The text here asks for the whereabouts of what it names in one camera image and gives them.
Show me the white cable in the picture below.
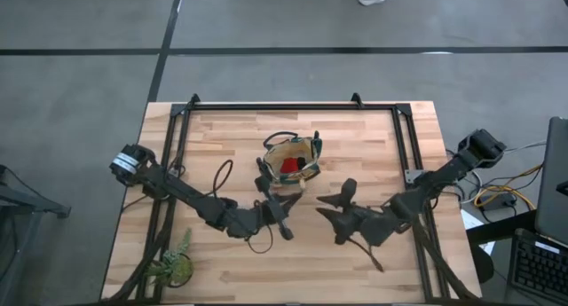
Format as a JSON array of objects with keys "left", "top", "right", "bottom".
[{"left": 503, "top": 139, "right": 548, "bottom": 154}]

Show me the beige gardening bag green trim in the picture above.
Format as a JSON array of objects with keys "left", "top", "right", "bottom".
[{"left": 256, "top": 129, "right": 323, "bottom": 190}]

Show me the black keyboard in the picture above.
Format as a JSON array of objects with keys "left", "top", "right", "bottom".
[{"left": 507, "top": 228, "right": 568, "bottom": 305}]

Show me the yellow cable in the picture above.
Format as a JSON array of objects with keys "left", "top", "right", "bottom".
[{"left": 472, "top": 162, "right": 545, "bottom": 212}]

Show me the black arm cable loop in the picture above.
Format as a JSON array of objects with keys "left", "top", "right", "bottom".
[{"left": 211, "top": 159, "right": 234, "bottom": 197}]

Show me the small green potted succulent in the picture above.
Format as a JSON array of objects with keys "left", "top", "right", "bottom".
[{"left": 143, "top": 227, "right": 195, "bottom": 290}]

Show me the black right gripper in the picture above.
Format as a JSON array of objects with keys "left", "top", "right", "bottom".
[{"left": 315, "top": 178, "right": 403, "bottom": 247}]

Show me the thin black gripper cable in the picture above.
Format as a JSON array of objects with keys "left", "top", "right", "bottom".
[{"left": 245, "top": 199, "right": 275, "bottom": 255}]

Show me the white paper sheet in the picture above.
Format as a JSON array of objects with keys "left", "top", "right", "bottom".
[{"left": 459, "top": 207, "right": 496, "bottom": 256}]

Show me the black power adapter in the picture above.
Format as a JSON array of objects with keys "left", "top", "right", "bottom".
[{"left": 480, "top": 193, "right": 518, "bottom": 212}]

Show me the black metal stand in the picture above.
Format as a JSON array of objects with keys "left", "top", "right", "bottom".
[{"left": 0, "top": 163, "right": 73, "bottom": 220}]

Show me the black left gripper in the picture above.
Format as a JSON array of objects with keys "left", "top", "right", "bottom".
[{"left": 233, "top": 174, "right": 304, "bottom": 242}]

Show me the grey laptop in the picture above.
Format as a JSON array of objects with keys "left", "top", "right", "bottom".
[{"left": 533, "top": 115, "right": 568, "bottom": 247}]

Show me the black aluminium table frame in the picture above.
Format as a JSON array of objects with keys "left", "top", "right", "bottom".
[{"left": 105, "top": 92, "right": 481, "bottom": 305}]

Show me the thin dark gripper cable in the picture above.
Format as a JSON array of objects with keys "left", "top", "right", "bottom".
[{"left": 347, "top": 236, "right": 385, "bottom": 273}]

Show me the red garden tool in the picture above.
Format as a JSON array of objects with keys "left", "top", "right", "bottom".
[{"left": 280, "top": 156, "right": 300, "bottom": 175}]

